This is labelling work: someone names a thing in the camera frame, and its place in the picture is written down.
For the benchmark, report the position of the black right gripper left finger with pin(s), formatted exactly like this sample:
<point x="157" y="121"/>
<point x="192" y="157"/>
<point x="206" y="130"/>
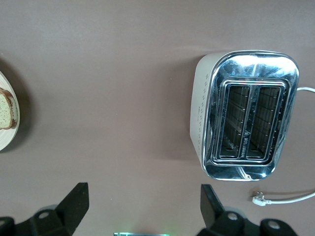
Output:
<point x="61" y="221"/>

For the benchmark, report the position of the cream and chrome toaster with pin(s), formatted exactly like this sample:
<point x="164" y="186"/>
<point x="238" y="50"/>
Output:
<point x="221" y="73"/>

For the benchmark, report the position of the round wooden plate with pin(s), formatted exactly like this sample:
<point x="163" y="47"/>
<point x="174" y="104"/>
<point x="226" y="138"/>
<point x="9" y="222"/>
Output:
<point x="7" y="140"/>

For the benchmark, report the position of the slice of brown bread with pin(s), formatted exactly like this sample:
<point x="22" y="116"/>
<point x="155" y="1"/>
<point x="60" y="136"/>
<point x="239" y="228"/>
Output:
<point x="5" y="110"/>

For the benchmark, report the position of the brown table cover sheet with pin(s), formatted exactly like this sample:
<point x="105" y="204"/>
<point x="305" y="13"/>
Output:
<point x="110" y="86"/>

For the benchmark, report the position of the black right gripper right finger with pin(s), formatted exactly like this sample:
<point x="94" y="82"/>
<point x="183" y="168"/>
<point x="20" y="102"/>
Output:
<point x="221" y="223"/>

